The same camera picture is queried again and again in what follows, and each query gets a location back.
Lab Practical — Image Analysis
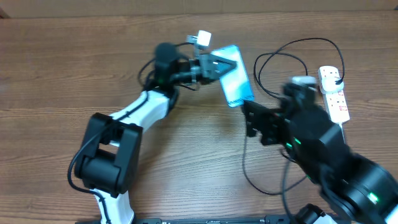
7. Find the Samsung Galaxy smartphone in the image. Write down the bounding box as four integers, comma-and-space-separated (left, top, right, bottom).
211, 45, 254, 108

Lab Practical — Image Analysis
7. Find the black USB charging cable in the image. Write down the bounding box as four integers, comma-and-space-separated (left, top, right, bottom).
241, 37, 346, 196

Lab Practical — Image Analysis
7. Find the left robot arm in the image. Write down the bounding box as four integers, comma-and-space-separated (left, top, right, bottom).
67, 42, 238, 223

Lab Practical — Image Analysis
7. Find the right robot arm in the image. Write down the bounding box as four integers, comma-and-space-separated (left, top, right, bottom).
243, 83, 397, 223

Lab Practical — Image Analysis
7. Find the white charger plug adapter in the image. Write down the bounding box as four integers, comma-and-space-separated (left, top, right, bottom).
320, 77, 345, 94

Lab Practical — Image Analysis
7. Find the white power strip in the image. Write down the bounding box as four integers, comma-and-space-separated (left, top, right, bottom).
318, 66, 350, 124

